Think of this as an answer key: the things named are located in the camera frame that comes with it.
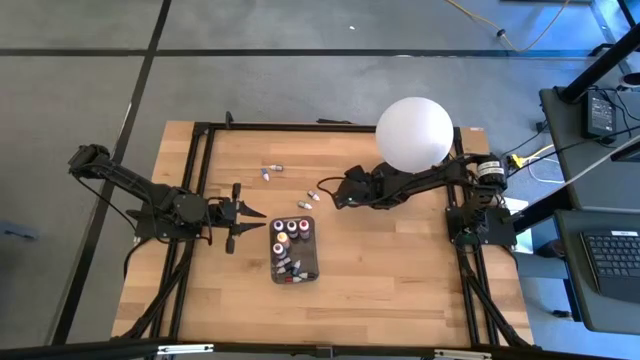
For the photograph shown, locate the yellow plug cable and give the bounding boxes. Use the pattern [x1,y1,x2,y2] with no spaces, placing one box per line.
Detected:
[508,143,556,170]

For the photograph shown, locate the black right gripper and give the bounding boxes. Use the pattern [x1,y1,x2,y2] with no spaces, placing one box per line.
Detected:
[332,164,400,211]

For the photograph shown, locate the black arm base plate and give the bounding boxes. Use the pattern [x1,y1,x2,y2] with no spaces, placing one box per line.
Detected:
[133,199,207,240]
[446,205,519,247]

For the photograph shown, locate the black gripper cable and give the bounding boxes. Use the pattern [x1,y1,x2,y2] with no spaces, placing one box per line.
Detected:
[316,175,347,197]

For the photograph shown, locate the white globe lamp black base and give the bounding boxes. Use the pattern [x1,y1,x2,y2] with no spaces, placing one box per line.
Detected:
[374,96,455,175]

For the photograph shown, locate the black camera rig bar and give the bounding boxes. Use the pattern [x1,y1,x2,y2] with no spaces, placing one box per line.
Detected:
[0,338,640,360]

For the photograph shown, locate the black slanted pole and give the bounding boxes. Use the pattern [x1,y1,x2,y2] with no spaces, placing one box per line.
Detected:
[557,23,640,105]

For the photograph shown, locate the yellow floor cable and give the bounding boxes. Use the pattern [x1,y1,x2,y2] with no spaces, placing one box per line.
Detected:
[444,0,571,54]

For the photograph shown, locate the long white cable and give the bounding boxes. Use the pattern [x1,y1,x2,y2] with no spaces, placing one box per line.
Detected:
[559,133,640,187]

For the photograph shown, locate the black power adapter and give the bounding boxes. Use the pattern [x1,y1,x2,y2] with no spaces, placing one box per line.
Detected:
[581,88,617,141]

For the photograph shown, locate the black aluminium table frame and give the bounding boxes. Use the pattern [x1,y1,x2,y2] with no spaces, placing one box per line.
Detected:
[112,119,534,351]

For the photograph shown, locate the gray desk with adapter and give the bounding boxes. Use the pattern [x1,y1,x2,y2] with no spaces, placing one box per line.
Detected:
[538,85,640,214]

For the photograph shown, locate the gray desk with laptop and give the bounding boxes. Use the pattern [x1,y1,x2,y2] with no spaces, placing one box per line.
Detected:
[553,208,640,335]

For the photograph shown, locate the black laptop keyboard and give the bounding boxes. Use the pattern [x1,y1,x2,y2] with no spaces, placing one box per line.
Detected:
[579,228,640,305]

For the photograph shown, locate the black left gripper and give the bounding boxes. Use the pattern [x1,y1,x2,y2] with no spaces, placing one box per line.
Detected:
[204,182,268,255]

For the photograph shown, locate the smoky transparent plastic bin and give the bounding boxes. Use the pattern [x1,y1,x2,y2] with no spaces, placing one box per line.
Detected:
[268,215,321,285]

